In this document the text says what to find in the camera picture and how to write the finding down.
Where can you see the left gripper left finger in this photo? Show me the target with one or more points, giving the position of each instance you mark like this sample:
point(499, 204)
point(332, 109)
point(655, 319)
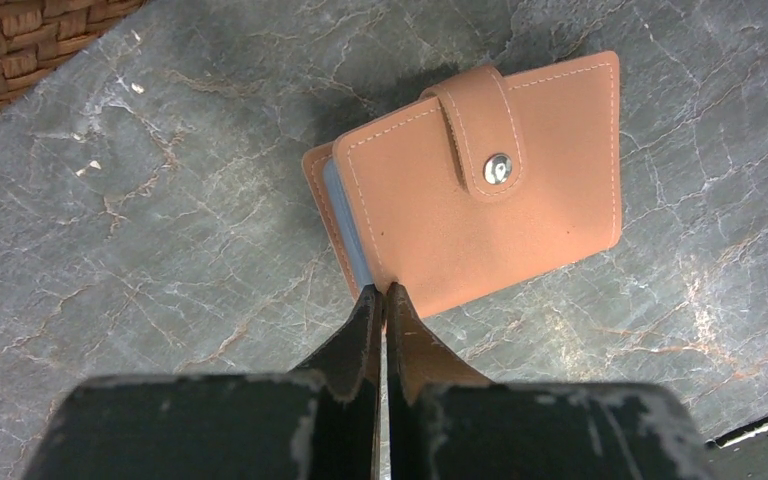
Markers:
point(346, 430)

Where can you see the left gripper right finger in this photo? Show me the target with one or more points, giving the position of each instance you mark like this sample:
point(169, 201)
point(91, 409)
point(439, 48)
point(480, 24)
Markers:
point(419, 363)

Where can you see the brown woven divided basket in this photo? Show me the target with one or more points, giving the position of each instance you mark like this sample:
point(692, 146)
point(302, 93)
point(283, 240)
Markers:
point(38, 36)

